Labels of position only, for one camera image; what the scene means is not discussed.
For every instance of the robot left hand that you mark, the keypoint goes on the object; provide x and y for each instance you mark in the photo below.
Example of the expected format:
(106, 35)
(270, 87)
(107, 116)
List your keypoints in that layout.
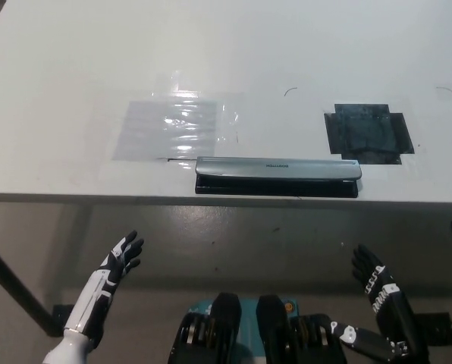
(104, 288)

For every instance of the clear plastic tape sheet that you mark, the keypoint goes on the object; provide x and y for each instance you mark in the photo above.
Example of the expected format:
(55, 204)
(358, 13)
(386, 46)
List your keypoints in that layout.
(165, 129)

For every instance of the black teal robot body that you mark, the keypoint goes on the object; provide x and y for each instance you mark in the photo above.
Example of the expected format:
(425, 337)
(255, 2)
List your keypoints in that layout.
(256, 333)

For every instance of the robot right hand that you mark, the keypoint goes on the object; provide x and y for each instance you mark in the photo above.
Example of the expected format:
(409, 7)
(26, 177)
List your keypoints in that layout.
(389, 303)

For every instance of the black tape patch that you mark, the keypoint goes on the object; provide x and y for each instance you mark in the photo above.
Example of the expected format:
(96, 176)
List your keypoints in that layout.
(366, 132)

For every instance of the silver black paper hole puncher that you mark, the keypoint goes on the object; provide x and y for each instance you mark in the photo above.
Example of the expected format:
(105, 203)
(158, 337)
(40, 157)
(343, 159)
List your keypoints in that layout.
(275, 168)

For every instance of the black table leg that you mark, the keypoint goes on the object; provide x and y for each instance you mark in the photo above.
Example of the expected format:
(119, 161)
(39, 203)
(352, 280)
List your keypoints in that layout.
(17, 284)

